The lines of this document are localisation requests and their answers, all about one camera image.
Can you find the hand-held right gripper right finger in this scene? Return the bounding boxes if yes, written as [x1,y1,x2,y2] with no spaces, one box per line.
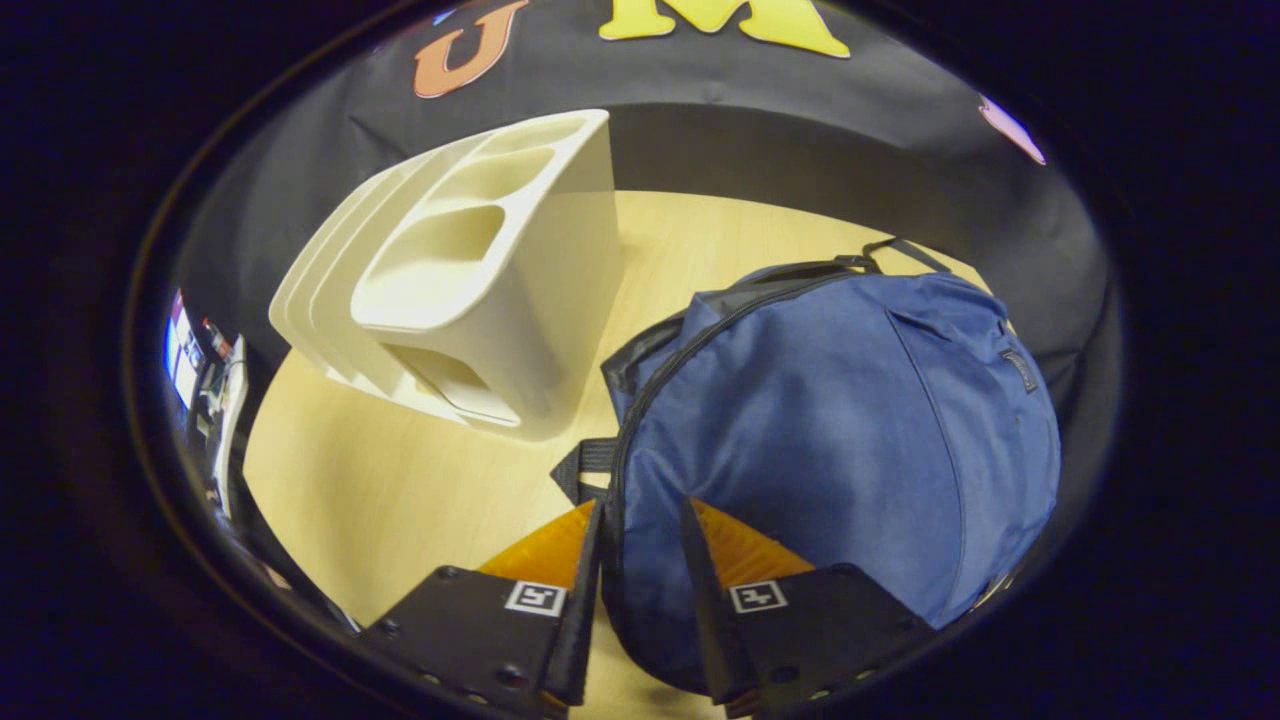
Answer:
[680,497,937,717]

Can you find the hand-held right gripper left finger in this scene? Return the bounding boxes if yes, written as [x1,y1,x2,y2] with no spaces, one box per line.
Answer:
[360,498,606,716]

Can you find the blue schoolbag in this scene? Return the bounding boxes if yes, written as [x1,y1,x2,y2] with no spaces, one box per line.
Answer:
[550,237,1063,696]

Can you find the white plastic bookshelf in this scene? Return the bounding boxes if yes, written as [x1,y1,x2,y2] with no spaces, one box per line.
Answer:
[268,108,623,443]

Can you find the bright screen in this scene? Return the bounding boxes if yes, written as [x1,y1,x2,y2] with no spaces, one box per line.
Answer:
[165,290,206,411]

